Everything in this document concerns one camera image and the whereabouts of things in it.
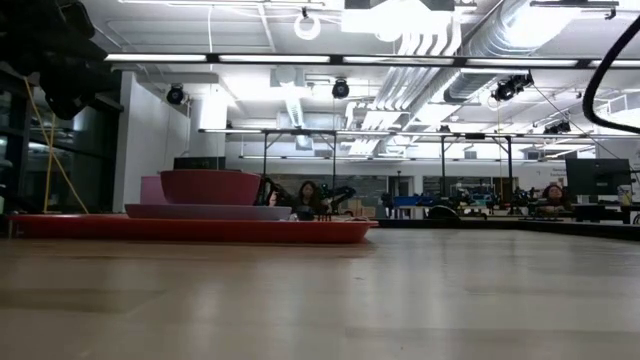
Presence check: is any light pink plastic mug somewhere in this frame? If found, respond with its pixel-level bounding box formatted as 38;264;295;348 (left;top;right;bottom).
139;175;169;205

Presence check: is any pink plastic bowl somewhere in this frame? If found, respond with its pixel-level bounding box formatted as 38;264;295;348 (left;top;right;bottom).
159;169;262;207

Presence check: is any lilac plastic plate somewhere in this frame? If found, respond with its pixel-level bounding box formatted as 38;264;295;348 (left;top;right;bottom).
124;203;293;222

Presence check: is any red plastic tray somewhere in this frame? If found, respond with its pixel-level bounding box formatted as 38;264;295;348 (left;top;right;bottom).
9;213;379;245

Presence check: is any black computer monitor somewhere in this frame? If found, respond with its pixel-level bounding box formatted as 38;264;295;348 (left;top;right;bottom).
172;156;227;172
564;158;632;197

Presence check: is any person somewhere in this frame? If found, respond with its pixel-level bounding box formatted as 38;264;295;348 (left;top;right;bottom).
294;180;326;221
537;183;571;216

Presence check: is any overhead light bar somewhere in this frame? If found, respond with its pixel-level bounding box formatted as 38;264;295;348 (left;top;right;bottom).
104;52;640;70

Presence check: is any blue storage bin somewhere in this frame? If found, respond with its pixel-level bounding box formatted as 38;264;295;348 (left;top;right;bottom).
392;194;434;209

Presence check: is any yellow cable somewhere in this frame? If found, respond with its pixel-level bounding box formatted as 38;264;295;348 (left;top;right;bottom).
23;77;90;216

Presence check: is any black station frame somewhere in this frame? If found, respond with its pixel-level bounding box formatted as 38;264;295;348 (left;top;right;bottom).
414;132;596;204
199;128;341;194

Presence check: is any white ceiling ring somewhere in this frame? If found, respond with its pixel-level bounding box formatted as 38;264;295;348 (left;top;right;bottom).
293;12;322;41

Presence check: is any black arched frame bracket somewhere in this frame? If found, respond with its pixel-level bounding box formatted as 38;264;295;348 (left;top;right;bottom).
427;204;464;222

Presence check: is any silver ventilation duct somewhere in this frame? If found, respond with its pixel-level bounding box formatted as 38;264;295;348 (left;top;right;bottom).
442;0;556;105

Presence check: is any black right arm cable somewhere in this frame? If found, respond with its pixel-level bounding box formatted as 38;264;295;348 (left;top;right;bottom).
582;14;640;135

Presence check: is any black metal table frame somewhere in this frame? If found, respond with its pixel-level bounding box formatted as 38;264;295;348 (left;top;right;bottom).
374;217;640;241

